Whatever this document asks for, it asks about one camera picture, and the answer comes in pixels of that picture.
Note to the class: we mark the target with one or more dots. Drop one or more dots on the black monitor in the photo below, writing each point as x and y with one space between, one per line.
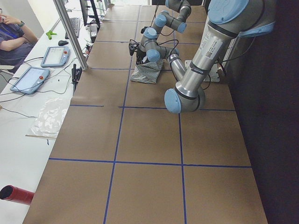
84 10

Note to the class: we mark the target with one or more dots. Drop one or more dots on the near blue teach pendant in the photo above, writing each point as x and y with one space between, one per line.
31 80

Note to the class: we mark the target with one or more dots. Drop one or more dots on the seated person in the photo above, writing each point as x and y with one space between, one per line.
16 41

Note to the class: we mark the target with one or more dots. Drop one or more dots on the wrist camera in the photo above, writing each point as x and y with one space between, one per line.
132 46

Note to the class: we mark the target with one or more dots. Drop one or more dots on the far blue teach pendant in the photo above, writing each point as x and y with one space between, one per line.
55 57

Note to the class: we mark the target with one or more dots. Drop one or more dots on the aluminium frame post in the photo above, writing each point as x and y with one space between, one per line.
70 32

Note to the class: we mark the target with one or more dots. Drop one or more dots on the red tube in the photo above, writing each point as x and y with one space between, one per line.
16 195

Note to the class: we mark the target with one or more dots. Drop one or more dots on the green plastic clip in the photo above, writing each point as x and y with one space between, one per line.
50 33

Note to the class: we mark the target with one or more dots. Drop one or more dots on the black computer mouse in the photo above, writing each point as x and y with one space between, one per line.
62 42

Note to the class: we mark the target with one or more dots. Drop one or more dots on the navy white striped polo shirt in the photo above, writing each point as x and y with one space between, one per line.
147 73

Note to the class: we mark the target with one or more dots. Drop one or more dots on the blue teach pendant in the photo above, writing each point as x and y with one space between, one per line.
55 57
31 80

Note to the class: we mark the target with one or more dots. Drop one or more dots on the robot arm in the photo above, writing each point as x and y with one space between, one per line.
164 18
226 19

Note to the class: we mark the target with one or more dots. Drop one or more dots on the clear plastic bag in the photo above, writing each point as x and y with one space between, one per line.
50 118

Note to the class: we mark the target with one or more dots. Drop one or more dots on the black keyboard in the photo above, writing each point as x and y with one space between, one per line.
75 24

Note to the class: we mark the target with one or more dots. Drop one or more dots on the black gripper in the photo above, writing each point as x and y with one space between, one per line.
140 56

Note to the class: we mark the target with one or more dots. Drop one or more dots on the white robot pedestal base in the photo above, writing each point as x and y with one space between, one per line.
213 75

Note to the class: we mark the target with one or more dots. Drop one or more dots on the black cable bundle device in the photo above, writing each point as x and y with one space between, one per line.
76 74

